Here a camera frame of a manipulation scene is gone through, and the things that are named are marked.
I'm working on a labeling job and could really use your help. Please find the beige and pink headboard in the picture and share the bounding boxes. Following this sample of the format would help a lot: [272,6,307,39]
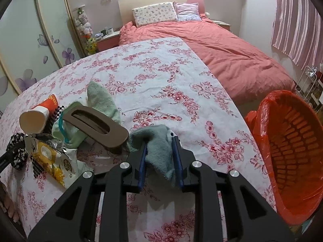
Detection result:
[118,0,204,28]

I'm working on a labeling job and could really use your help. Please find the pink striped pillow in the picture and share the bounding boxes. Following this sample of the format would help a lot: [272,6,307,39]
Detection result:
[173,1,202,22]

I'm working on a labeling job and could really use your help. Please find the brown plastic oval frame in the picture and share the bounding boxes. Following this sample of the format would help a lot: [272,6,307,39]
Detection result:
[62,105,130,149]

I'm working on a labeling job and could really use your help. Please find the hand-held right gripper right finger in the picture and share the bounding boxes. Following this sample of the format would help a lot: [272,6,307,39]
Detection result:
[172,136,294,242]

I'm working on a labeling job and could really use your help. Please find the orange and white tube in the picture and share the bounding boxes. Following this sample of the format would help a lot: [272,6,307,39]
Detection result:
[19,94,60,134]

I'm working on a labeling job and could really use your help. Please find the floral sliding door wardrobe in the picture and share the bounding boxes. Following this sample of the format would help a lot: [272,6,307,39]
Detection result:
[0,0,85,111]

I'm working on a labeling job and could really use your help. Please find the red duvet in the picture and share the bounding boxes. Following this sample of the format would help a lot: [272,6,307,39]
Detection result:
[119,18,296,106]

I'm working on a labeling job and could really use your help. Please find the white wire rack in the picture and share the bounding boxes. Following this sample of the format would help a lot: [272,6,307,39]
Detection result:
[294,65,323,111]

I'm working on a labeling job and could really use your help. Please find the grey sock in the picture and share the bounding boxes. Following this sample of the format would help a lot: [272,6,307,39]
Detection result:
[127,124,182,188]

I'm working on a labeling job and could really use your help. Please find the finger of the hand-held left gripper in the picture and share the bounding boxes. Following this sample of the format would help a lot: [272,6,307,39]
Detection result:
[0,149,16,174]

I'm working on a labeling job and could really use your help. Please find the light green face mask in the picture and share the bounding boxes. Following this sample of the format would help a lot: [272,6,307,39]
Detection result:
[52,101,89,147]

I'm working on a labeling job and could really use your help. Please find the yellow wipes packet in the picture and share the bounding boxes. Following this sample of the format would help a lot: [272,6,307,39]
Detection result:
[25,134,79,188]

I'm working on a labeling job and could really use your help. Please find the pink striped curtain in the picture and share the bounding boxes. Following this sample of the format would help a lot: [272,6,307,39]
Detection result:
[271,0,323,70]

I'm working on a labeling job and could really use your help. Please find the white floral pillow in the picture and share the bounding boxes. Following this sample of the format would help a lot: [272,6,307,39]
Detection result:
[132,2,178,28]

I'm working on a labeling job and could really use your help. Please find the pink nightstand with mug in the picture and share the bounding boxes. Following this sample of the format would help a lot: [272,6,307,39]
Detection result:
[95,29,121,52]

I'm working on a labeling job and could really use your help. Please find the hanging plush toys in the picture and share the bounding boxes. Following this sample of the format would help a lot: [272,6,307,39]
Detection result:
[73,5,92,37]

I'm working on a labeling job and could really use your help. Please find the person's left hand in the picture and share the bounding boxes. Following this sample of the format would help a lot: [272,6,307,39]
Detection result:
[0,179,20,223]

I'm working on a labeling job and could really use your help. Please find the nightstand with book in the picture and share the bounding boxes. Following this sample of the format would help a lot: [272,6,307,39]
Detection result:
[211,19,232,33]

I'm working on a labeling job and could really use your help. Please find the pink floral tablecloth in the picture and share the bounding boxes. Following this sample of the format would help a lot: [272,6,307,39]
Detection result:
[0,37,278,242]

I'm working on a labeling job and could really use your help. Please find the black white checkered cloth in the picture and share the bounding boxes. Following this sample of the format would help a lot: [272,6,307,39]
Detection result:
[7,106,62,180]

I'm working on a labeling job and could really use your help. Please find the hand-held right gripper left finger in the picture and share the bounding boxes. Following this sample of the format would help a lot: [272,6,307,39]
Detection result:
[27,137,149,242]

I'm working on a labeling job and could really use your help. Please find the yellow green plush toy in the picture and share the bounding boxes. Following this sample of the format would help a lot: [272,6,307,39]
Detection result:
[84,36,98,54]

